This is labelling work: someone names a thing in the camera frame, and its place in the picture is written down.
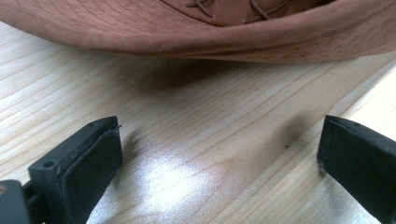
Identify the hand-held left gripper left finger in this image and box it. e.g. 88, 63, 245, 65
27, 116, 123, 224

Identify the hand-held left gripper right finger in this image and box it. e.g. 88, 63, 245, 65
316, 114, 396, 224

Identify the brown suede hat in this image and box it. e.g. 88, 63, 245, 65
0, 0, 396, 63

